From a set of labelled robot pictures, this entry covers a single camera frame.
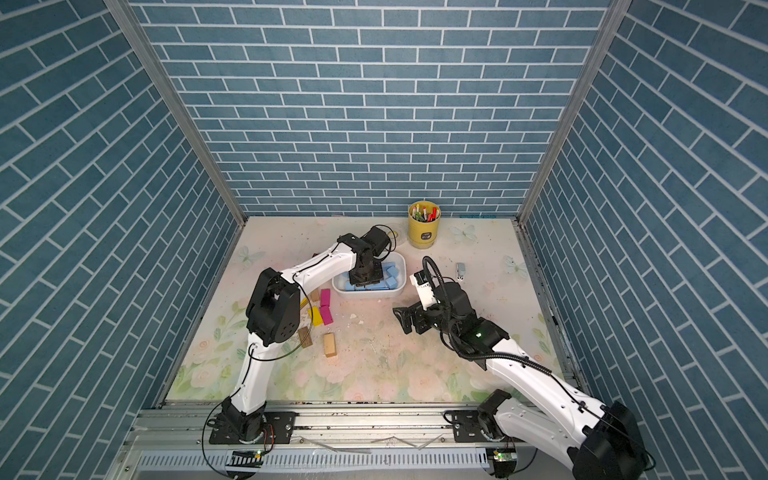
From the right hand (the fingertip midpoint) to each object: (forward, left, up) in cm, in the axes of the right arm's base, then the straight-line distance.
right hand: (411, 303), depth 78 cm
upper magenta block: (+9, +28, -15) cm, 33 cm away
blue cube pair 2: (+15, +7, -14) cm, 22 cm away
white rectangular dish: (+23, +5, -12) cm, 26 cm away
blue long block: (+12, +13, -12) cm, 22 cm away
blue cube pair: (+20, +8, -14) cm, 25 cm away
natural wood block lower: (-7, +23, -15) cm, 28 cm away
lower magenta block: (+3, +27, -16) cm, 31 cm away
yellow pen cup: (+34, -2, -4) cm, 34 cm away
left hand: (+14, +10, -12) cm, 21 cm away
